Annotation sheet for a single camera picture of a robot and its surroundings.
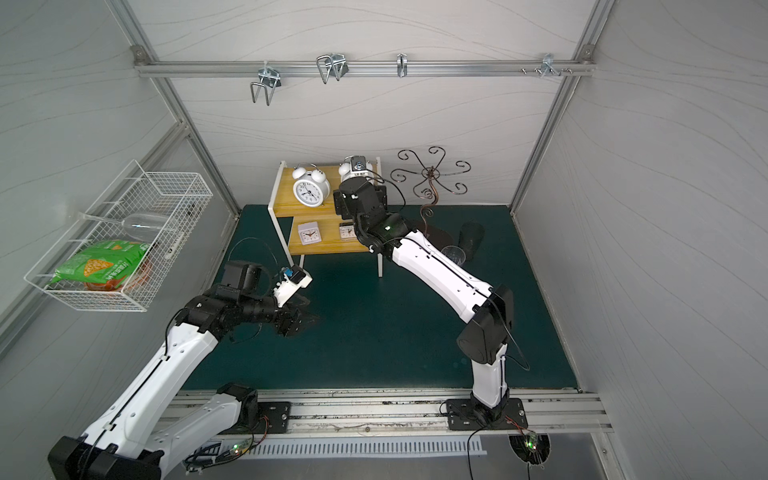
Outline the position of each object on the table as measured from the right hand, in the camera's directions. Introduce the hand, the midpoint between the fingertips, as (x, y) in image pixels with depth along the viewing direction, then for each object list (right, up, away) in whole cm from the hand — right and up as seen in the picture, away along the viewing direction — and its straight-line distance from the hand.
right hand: (357, 187), depth 74 cm
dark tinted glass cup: (+35, -12, +25) cm, 45 cm away
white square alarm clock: (-16, -12, +14) cm, 24 cm away
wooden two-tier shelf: (-20, -4, +3) cm, 21 cm away
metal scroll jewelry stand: (+18, +1, +7) cm, 20 cm away
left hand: (-11, -31, -2) cm, 33 cm away
